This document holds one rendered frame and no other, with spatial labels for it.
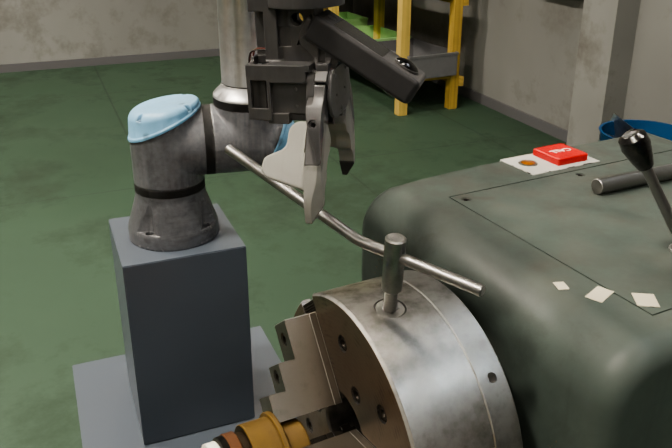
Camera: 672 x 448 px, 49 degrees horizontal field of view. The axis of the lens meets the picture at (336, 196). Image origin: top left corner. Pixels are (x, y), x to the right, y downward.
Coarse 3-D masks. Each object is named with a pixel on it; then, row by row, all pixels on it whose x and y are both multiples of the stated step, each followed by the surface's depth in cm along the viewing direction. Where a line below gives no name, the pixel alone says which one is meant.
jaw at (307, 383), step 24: (312, 312) 85; (288, 336) 83; (312, 336) 84; (288, 360) 82; (312, 360) 83; (288, 384) 81; (312, 384) 82; (336, 384) 83; (264, 408) 82; (288, 408) 80; (312, 408) 81
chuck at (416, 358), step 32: (352, 288) 83; (320, 320) 84; (352, 320) 76; (384, 320) 76; (416, 320) 77; (352, 352) 78; (384, 352) 73; (416, 352) 74; (448, 352) 75; (352, 384) 79; (384, 384) 72; (416, 384) 72; (448, 384) 73; (320, 416) 90; (352, 416) 89; (384, 416) 74; (416, 416) 70; (448, 416) 71; (480, 416) 73
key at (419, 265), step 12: (240, 156) 84; (252, 168) 83; (264, 180) 82; (288, 192) 81; (300, 204) 80; (324, 216) 79; (336, 228) 78; (348, 228) 78; (360, 240) 77; (372, 240) 77; (372, 252) 76; (408, 264) 74; (420, 264) 73; (432, 264) 73; (432, 276) 72; (444, 276) 72; (456, 276) 71; (468, 288) 70; (480, 288) 70
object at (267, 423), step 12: (252, 420) 80; (264, 420) 79; (276, 420) 78; (288, 420) 81; (228, 432) 78; (240, 432) 79; (252, 432) 77; (264, 432) 77; (276, 432) 77; (288, 432) 79; (300, 432) 79; (228, 444) 76; (240, 444) 76; (252, 444) 76; (264, 444) 76; (276, 444) 76; (288, 444) 76; (300, 444) 78
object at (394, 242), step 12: (396, 240) 74; (384, 252) 75; (396, 252) 74; (384, 264) 75; (396, 264) 74; (384, 276) 76; (396, 276) 75; (384, 288) 76; (396, 288) 76; (384, 300) 77; (396, 300) 77
